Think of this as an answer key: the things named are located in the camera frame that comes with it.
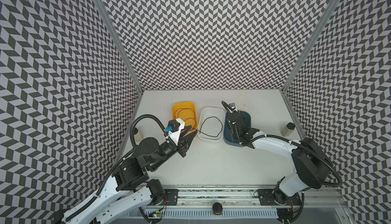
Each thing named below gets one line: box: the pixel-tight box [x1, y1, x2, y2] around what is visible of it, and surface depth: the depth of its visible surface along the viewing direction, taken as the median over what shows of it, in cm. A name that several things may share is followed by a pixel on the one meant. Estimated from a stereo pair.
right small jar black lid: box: [280, 122, 296, 137], surface depth 91 cm
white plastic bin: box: [197, 106, 226, 142], surface depth 100 cm
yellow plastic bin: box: [172, 101, 199, 131], surface depth 104 cm
